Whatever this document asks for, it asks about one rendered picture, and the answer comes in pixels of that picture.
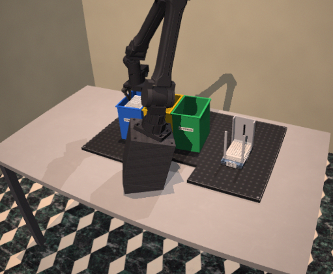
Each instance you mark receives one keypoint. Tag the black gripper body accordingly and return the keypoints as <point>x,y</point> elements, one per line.
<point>134,82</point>

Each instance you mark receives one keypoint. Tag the blue bin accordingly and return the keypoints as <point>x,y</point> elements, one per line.
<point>125,113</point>

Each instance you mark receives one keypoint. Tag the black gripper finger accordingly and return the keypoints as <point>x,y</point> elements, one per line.
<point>124,90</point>

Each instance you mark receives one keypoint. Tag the white well plate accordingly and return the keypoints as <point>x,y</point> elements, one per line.
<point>134,102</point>
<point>234,151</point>

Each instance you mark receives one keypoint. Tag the green open-top bin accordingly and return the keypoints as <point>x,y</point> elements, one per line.
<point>191,123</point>

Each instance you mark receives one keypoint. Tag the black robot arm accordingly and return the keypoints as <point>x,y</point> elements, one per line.
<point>161,96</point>

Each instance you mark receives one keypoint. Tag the yellow bin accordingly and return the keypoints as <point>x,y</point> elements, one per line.
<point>168,117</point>

